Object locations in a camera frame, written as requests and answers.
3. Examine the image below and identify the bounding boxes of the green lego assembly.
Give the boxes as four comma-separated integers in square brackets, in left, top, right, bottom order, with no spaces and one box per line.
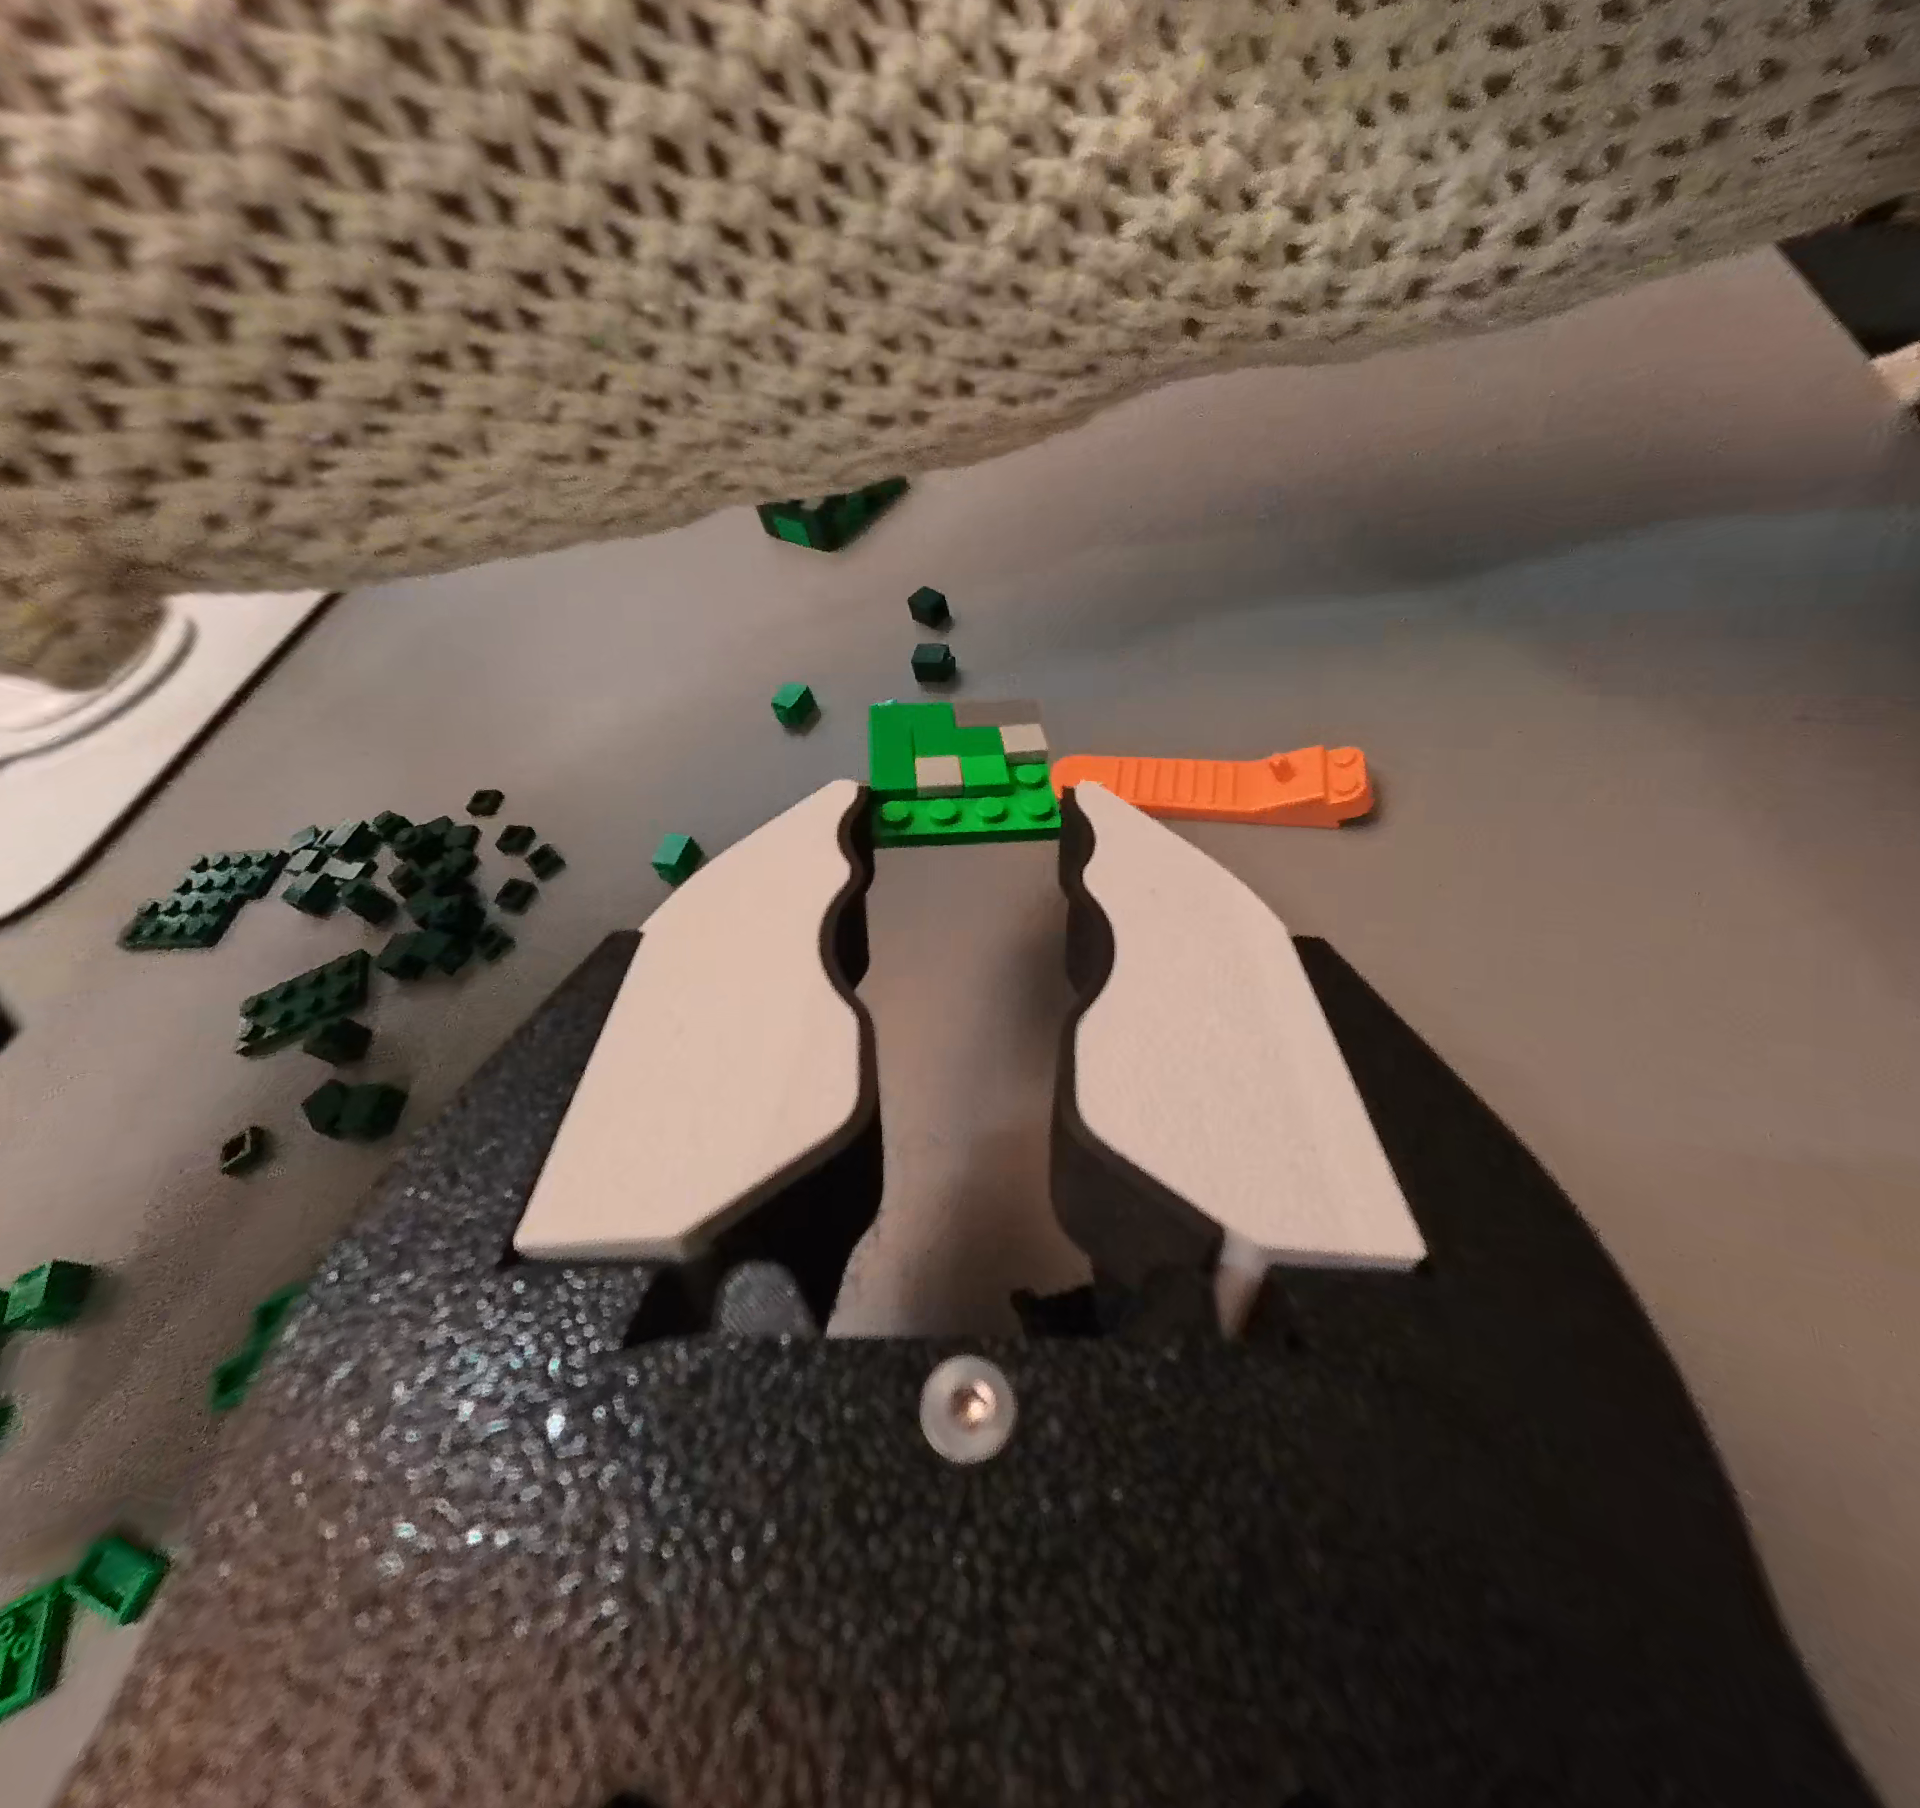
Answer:
[868,697,1069,851]

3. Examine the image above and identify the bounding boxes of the dark green lego wedge piece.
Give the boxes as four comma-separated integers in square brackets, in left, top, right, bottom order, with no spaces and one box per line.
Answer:
[755,478,913,554]

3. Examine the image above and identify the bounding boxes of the orange brick separator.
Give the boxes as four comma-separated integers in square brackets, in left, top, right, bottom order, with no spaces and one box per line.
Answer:
[1051,741,1376,833]

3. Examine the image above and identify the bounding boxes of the scattered bright green lego plates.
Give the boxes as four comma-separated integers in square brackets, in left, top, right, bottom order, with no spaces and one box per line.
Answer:
[0,1261,309,1725]

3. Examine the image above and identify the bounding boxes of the person's right forearm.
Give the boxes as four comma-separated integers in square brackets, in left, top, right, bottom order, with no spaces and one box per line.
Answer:
[0,0,1920,687]

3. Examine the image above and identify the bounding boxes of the pile of dark green lego pieces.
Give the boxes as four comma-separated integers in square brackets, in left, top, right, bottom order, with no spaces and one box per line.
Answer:
[117,787,568,1177]

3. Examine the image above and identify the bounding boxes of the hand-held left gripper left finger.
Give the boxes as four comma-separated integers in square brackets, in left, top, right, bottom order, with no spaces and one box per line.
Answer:
[513,780,886,1266]

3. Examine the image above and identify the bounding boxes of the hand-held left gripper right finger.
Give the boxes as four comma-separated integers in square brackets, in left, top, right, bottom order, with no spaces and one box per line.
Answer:
[1058,780,1432,1339]

